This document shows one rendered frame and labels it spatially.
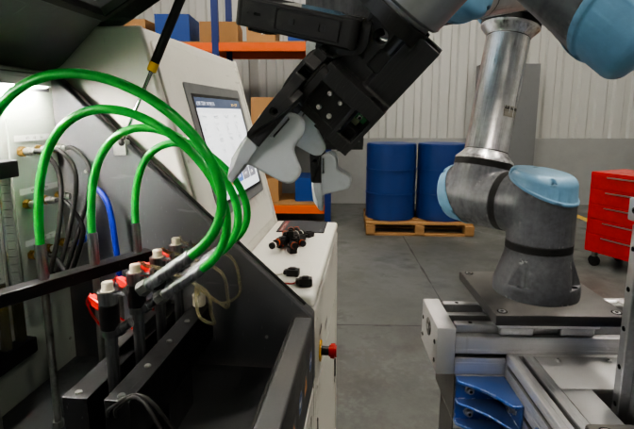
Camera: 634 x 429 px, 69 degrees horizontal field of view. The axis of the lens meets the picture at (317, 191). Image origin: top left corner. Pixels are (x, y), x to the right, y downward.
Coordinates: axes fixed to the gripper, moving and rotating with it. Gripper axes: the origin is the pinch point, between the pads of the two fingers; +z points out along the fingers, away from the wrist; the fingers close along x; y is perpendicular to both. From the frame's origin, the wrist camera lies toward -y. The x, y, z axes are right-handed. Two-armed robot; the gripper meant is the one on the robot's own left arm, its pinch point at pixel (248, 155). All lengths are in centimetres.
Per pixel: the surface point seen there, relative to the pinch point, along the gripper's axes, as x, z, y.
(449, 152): 473, 107, 100
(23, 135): 23, 44, -39
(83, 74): 9.1, 13.6, -24.9
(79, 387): -3.1, 46.2, 2.2
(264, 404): 5.1, 32.7, 23.7
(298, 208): 457, 285, 21
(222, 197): 9.1, 13.2, -0.7
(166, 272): 4.9, 26.0, 0.4
